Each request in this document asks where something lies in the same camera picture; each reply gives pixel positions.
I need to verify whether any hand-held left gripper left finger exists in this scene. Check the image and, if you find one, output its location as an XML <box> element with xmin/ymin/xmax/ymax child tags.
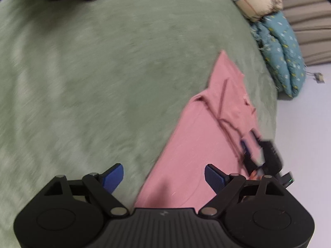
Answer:
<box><xmin>43</xmin><ymin>163</ymin><xmax>130</xmax><ymax>217</ymax></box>

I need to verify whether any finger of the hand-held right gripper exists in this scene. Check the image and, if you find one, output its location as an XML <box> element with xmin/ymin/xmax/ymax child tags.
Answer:
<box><xmin>240</xmin><ymin>139</ymin><xmax>262</xmax><ymax>174</ymax></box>
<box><xmin>249</xmin><ymin>130</ymin><xmax>265</xmax><ymax>150</ymax></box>

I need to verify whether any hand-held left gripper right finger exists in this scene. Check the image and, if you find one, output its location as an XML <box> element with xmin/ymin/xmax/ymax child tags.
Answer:
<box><xmin>199</xmin><ymin>164</ymin><xmax>287</xmax><ymax>216</ymax></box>

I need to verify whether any pink sweater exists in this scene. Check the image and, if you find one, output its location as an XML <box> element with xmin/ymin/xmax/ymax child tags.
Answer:
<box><xmin>134</xmin><ymin>50</ymin><xmax>260</xmax><ymax>210</ymax></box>

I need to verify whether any teal floral folded quilt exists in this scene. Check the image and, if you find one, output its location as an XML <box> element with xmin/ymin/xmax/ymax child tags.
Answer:
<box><xmin>249</xmin><ymin>12</ymin><xmax>307</xmax><ymax>99</ymax></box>

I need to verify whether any green bed blanket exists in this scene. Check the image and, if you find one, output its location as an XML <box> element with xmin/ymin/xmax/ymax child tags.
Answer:
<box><xmin>0</xmin><ymin>0</ymin><xmax>278</xmax><ymax>248</ymax></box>

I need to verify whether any plaid folded quilt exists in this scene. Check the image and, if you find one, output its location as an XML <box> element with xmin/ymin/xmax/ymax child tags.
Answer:
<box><xmin>217</xmin><ymin>0</ymin><xmax>283</xmax><ymax>22</ymax></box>

